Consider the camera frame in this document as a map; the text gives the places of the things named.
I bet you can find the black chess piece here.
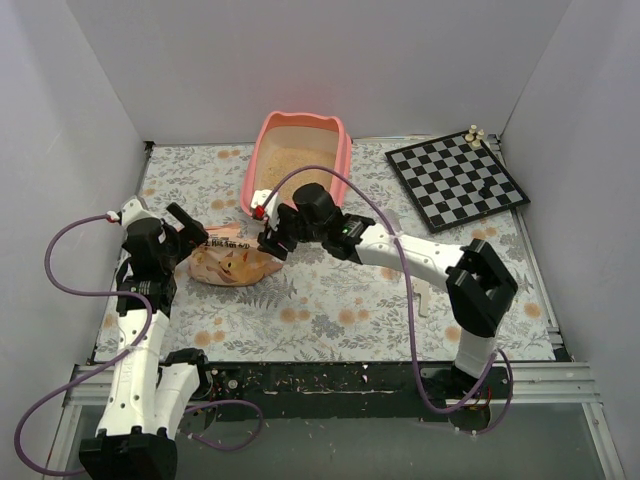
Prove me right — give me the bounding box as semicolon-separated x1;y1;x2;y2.
478;182;492;198

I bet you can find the white plastic bracket piece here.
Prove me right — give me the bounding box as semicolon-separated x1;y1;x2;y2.
412;279;431;318

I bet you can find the pink cat litter bag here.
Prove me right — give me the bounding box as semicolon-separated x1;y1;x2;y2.
187;223;283;287

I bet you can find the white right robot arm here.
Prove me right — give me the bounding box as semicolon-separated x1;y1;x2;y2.
250;183;518;398

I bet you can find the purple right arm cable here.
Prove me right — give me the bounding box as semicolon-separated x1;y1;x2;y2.
257;165;514;436

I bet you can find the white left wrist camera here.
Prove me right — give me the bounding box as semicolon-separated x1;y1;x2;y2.
106;195;154;228

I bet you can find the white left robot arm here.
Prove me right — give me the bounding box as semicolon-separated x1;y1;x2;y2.
79;197;213;479

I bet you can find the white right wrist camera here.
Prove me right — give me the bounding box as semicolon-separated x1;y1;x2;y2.
250;189;281;228

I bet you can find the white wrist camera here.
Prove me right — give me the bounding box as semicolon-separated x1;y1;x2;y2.
250;189;281;228
106;195;154;228

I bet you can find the pink cat litter box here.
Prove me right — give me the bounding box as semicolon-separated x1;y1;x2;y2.
240;111;352;213

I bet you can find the black grey chessboard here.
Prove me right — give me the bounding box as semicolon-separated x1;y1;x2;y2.
385;132;530;233

